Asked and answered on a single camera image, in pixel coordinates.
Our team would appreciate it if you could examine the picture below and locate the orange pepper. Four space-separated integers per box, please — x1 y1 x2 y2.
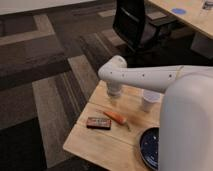
104 111 130 129

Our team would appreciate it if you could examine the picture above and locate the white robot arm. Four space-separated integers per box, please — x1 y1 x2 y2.
98 55 213 171

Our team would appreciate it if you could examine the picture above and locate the brown chocolate bar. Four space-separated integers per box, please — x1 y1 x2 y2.
86 117 111 130

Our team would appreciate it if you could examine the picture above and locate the dark blue plate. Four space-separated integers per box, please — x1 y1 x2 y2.
139 127 159 171

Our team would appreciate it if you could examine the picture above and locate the wooden far desk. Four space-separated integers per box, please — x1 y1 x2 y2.
148 0 213 39

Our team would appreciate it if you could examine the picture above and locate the white paper cup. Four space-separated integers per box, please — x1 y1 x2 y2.
142 90 161 112

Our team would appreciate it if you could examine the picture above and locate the blue round coaster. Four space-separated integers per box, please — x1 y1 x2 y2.
171 8 186 15

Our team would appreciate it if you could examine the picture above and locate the small object on far desk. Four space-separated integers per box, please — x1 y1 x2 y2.
202 1 213 10

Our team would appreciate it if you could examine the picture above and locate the black office chair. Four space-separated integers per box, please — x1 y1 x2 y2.
113 0 175 61

